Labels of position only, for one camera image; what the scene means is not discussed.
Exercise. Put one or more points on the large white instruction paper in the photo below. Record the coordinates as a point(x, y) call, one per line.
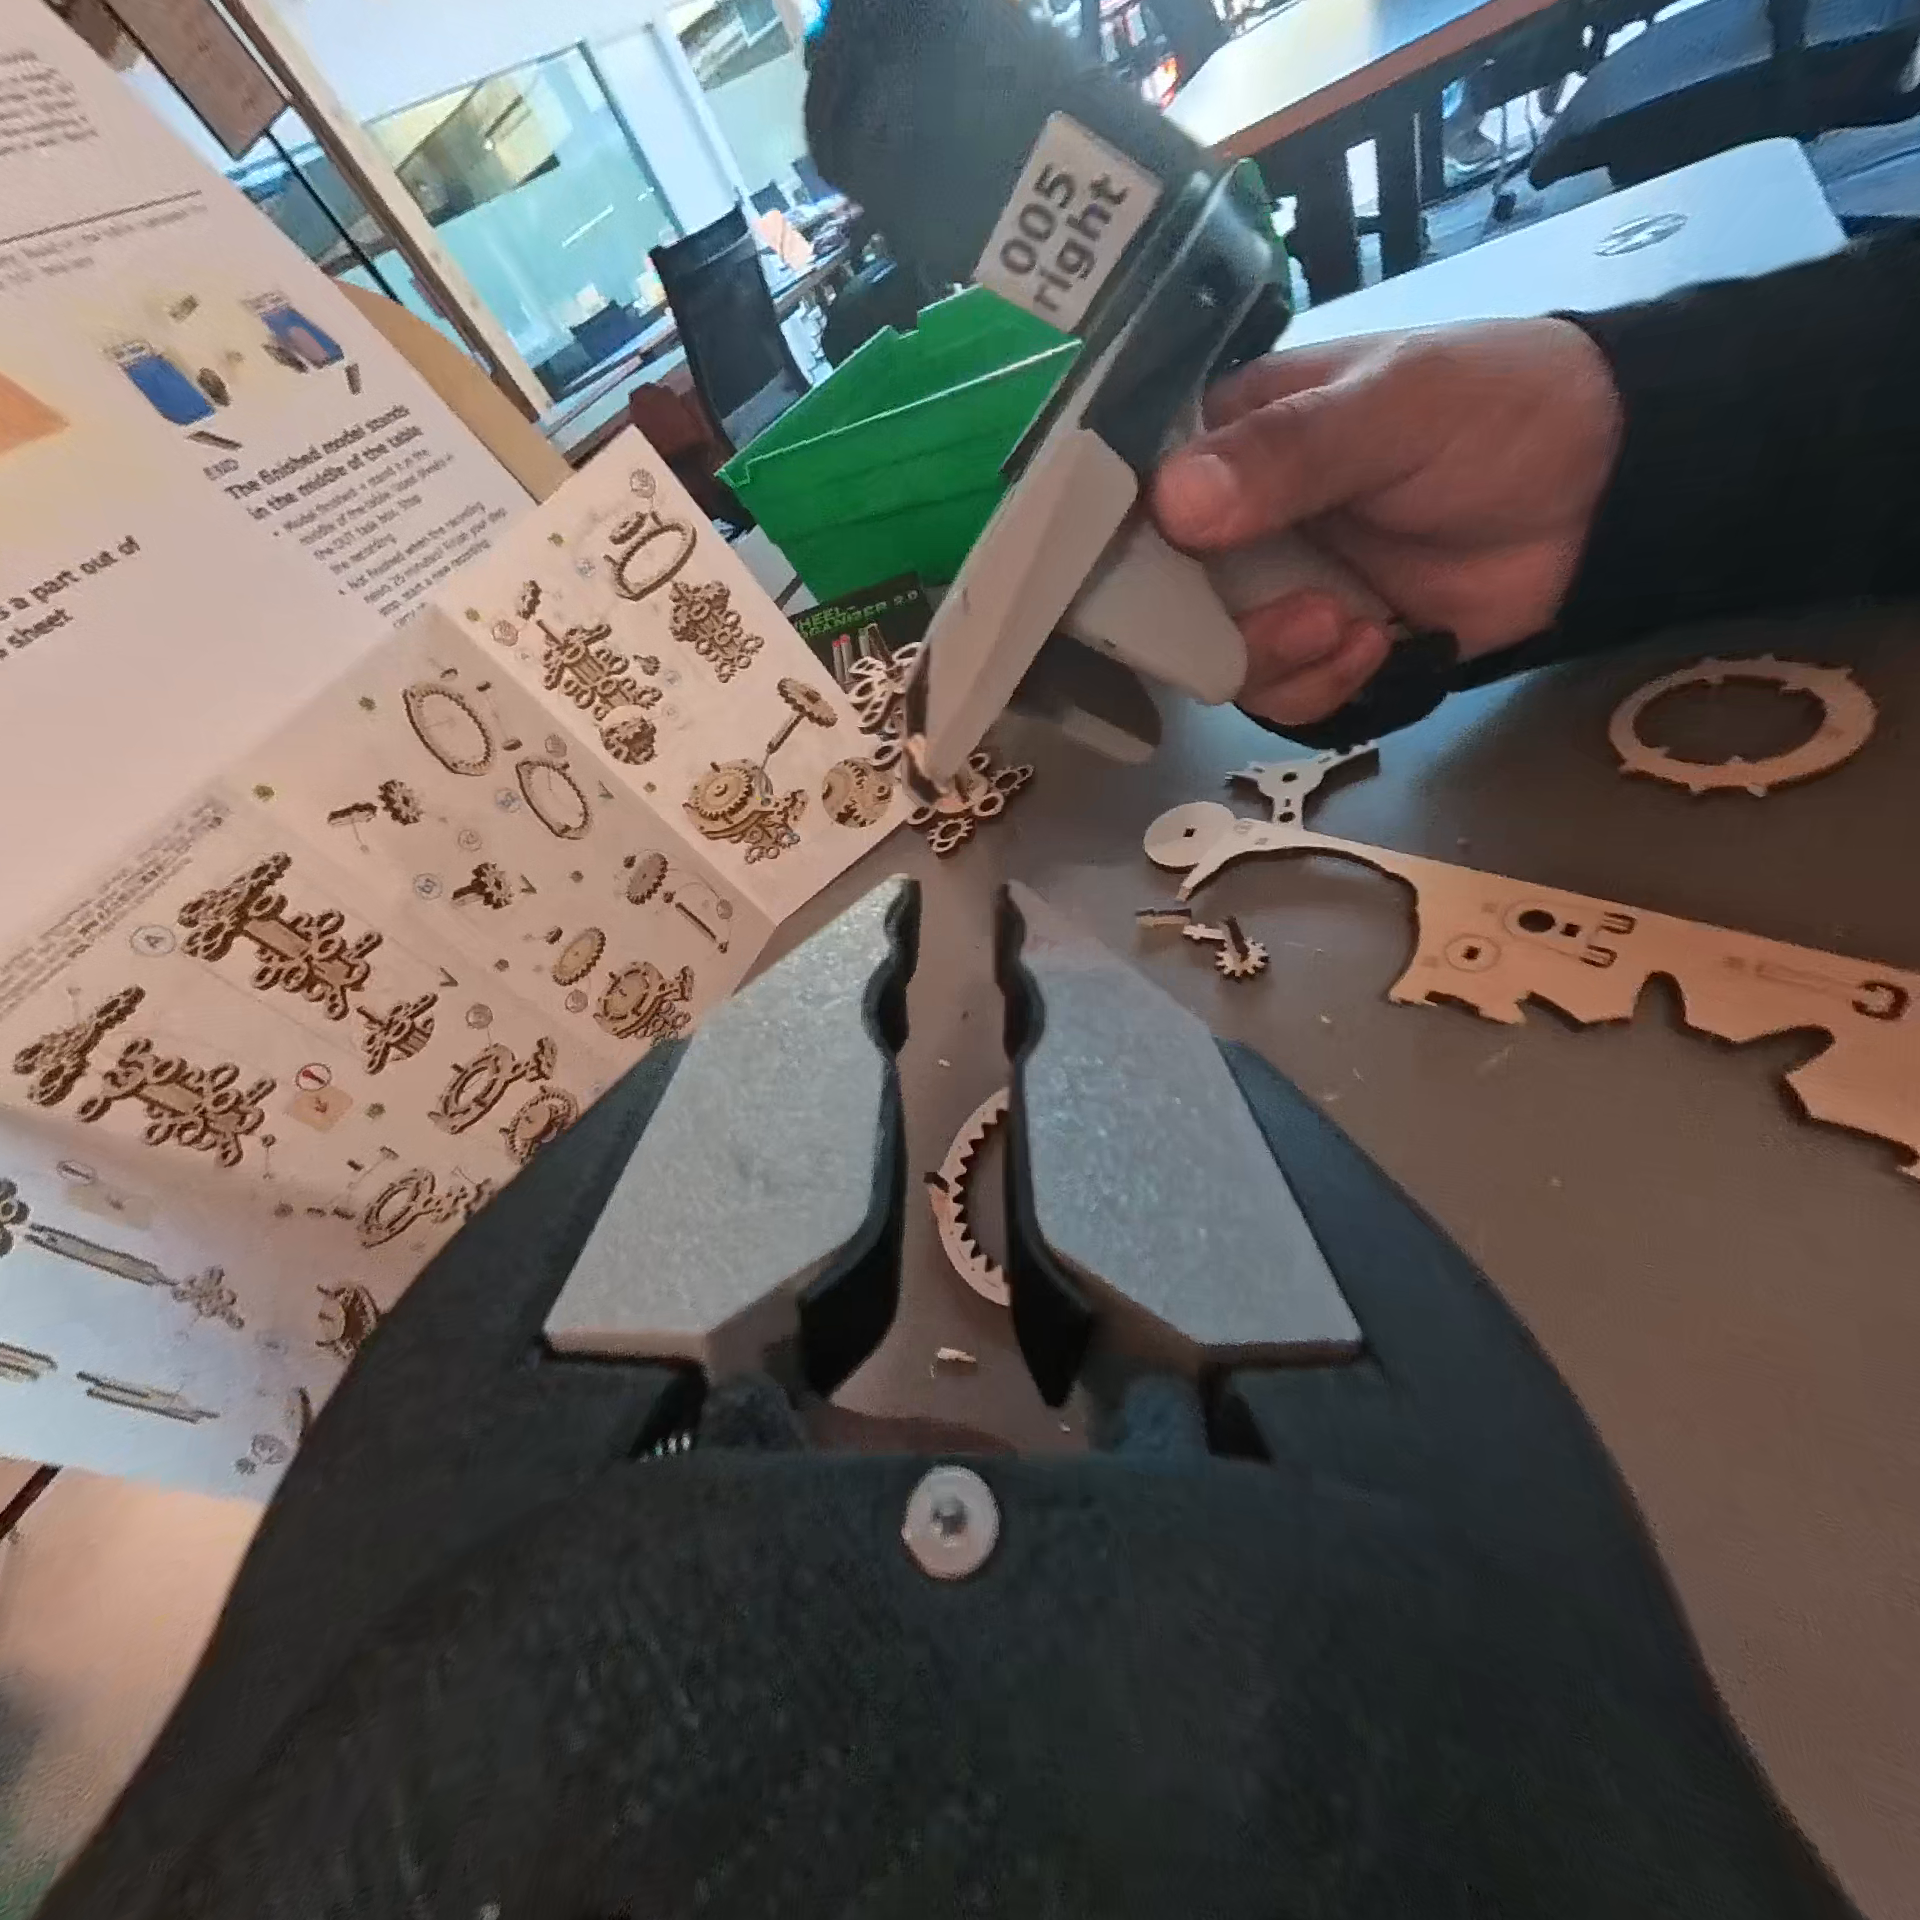
point(149, 375)

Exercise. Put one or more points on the tan curved board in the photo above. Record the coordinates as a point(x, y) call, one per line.
point(452, 388)

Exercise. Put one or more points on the folded instruction leaflet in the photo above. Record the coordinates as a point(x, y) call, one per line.
point(452, 720)

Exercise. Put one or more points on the person's right forearm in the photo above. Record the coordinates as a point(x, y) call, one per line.
point(1756, 450)

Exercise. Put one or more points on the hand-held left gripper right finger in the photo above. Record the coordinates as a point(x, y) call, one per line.
point(1186, 1185)

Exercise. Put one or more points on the long wooden offcut sheet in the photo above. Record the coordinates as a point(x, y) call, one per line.
point(1652, 975)

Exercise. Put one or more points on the green plastic bin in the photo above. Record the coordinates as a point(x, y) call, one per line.
point(870, 464)

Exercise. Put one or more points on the brown table with black legs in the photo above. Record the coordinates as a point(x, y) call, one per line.
point(1349, 60)

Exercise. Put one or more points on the small three-armed wooden part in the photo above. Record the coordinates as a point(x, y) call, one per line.
point(1299, 782)

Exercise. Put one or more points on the wooden disc with square hole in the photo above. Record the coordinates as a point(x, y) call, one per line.
point(1178, 843)

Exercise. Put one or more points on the wooden model with loop arms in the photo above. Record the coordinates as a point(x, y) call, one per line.
point(960, 825)

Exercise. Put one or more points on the black printed box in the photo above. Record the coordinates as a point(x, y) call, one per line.
point(839, 609)

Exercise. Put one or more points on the white closed laptop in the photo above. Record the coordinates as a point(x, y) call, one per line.
point(1501, 254)

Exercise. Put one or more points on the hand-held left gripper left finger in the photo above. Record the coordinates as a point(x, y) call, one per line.
point(722, 1185)

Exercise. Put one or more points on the person's right hand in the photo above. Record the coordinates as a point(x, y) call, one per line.
point(1442, 464)

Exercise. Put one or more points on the small wooden gear on axle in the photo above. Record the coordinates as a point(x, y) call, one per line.
point(1237, 954)

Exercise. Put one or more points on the black office chair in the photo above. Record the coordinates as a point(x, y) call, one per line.
point(1725, 106)
point(722, 316)

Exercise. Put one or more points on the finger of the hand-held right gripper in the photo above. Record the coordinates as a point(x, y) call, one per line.
point(1037, 585)

